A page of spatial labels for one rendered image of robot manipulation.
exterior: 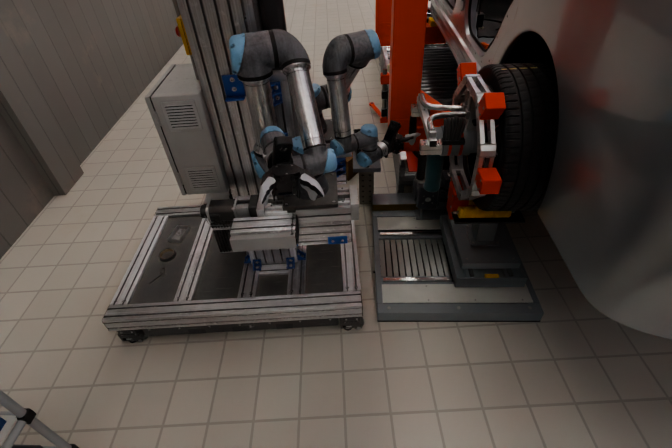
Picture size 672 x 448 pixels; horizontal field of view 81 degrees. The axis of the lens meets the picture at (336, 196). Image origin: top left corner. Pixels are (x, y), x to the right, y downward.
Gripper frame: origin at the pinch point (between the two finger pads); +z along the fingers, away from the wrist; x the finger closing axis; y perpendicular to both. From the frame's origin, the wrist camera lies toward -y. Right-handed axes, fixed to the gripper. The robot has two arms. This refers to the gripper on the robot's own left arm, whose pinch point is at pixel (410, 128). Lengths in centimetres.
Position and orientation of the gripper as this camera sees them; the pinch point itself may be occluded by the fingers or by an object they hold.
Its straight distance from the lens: 202.4
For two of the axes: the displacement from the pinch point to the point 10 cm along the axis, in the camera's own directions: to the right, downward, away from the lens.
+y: 0.5, 7.8, 6.3
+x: 6.8, 4.4, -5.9
